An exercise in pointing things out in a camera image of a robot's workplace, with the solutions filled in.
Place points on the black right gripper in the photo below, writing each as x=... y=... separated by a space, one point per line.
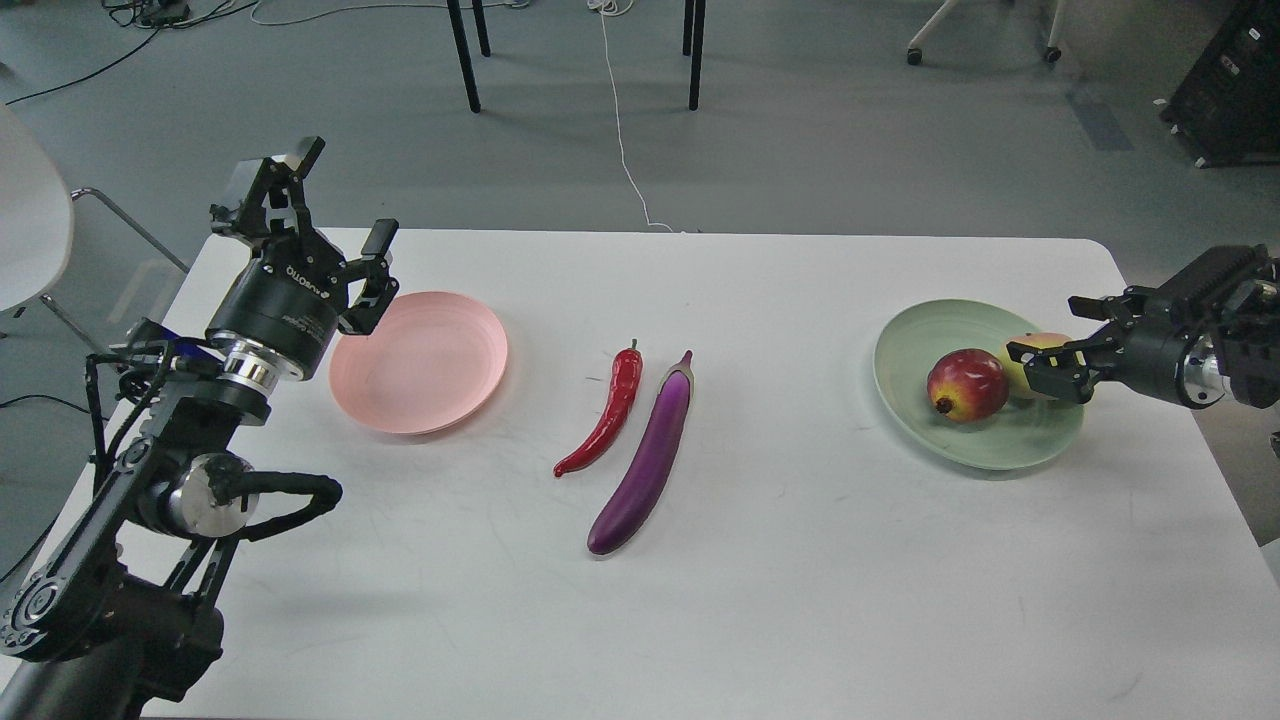
x=1153 y=341

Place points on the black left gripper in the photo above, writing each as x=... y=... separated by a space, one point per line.
x=285 y=299

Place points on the yellow-red peach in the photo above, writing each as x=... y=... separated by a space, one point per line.
x=1015 y=371

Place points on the red pomegranate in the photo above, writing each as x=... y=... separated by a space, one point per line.
x=967 y=385

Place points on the red chili pepper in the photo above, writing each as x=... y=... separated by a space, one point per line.
x=626 y=374

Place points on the purple eggplant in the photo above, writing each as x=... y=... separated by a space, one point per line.
x=639 y=491

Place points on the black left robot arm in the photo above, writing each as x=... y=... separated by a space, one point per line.
x=124 y=610

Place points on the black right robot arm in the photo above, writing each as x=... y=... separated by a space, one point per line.
x=1238 y=283

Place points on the green plate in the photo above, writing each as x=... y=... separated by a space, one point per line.
x=1023 y=434

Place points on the pink plate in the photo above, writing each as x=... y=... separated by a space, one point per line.
x=434 y=358

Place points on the black table legs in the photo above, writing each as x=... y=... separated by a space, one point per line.
x=694 y=17

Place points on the black equipment case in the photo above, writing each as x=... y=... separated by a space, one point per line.
x=1226 y=110

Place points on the white chair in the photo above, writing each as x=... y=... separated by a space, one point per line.
x=37 y=226

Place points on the white office chair base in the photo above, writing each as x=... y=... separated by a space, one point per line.
x=967 y=30

